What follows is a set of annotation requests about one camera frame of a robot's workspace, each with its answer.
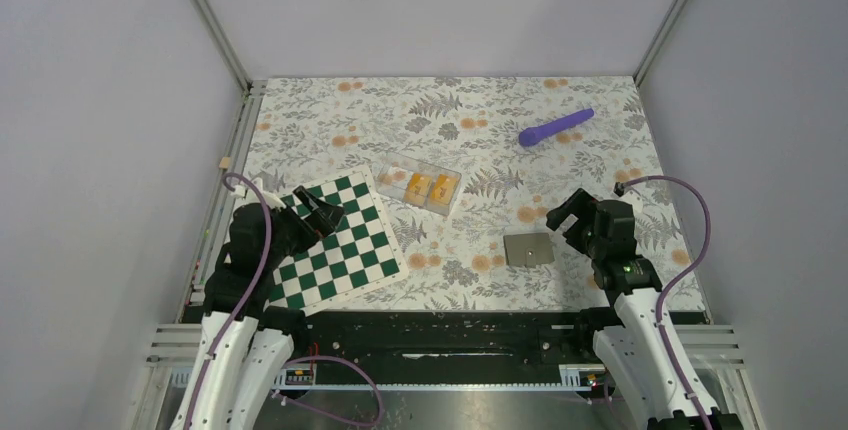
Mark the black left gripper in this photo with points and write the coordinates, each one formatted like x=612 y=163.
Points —
x=317 y=225

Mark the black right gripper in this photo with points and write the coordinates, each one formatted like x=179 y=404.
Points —
x=583 y=206

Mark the grey card holder wallet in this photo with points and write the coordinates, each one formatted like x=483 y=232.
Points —
x=528 y=250

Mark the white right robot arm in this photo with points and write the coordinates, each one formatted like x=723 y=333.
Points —
x=633 y=334

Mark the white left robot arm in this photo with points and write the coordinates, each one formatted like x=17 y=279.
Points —
x=243 y=342

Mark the clear acrylic card box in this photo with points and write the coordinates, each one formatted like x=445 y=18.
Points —
x=393 y=173

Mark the gold VIP card stack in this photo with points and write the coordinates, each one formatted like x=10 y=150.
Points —
x=442 y=192

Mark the green white chessboard mat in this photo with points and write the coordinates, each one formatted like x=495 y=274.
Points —
x=361 y=256

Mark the purple cylindrical tool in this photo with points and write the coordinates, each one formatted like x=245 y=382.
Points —
x=531 y=136

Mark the floral patterned table mat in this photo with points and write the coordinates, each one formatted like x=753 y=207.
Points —
x=311 y=128

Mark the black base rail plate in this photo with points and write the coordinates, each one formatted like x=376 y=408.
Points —
x=425 y=350

